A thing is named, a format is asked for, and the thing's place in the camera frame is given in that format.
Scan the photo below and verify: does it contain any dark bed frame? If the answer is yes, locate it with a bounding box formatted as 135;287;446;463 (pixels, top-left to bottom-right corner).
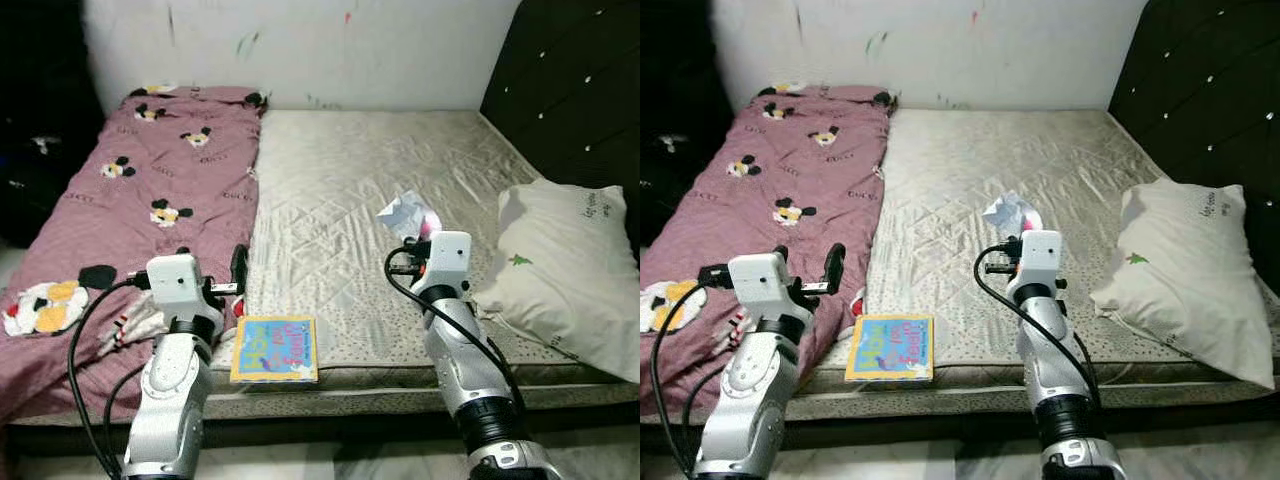
640;405;1280;451
0;405;641;456

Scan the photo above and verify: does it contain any white pillow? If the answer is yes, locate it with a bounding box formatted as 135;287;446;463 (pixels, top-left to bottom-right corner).
1089;180;1280;391
472;180;641;385

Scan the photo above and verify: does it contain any purple cartoon mouse blanket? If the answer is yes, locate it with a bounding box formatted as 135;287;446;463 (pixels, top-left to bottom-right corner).
640;83;894;421
0;84;269;421

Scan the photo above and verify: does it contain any white quilted mattress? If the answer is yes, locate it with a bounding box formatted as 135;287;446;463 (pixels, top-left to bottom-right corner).
640;108;1280;426
8;108;641;426

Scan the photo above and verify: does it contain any colourful children's book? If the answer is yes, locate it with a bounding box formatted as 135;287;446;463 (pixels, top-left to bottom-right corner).
229;315;321;385
844;313;937;383

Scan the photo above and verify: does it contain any white pink paper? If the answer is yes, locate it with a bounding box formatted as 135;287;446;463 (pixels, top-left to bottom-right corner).
377;190;442;243
982;190;1041;239

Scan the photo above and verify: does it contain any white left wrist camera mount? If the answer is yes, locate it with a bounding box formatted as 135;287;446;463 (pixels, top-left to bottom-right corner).
146;253;217;323
727;252;798;323

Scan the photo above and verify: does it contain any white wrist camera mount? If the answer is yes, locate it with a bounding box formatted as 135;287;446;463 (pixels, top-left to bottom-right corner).
727;252;798;323
1017;230;1064;291
424;231;474;293
146;253;217;323

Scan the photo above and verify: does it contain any black tufted headboard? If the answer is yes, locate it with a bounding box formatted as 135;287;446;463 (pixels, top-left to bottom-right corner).
480;0;641;201
1107;0;1280;206

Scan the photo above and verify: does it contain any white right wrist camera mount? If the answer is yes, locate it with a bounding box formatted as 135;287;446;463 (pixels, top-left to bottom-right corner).
424;231;474;293
1017;230;1064;291

